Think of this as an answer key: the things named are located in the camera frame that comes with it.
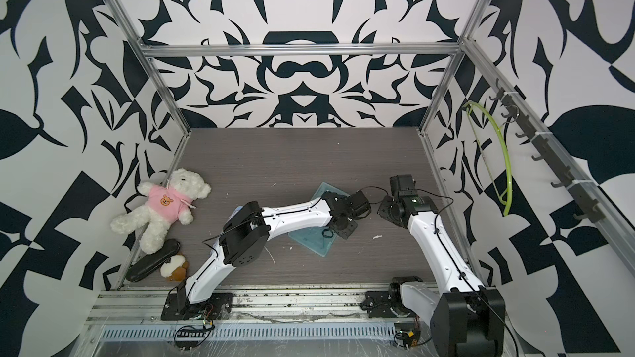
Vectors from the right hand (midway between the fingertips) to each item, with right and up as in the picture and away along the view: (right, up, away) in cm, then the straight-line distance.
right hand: (387, 207), depth 84 cm
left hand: (-14, -6, +6) cm, 16 cm away
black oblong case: (-77, -17, -5) cm, 79 cm away
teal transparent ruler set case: (-23, -12, +3) cm, 26 cm away
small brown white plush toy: (-68, -18, -5) cm, 71 cm away
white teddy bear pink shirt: (-76, +1, +3) cm, 76 cm away
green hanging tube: (+27, +4, -18) cm, 33 cm away
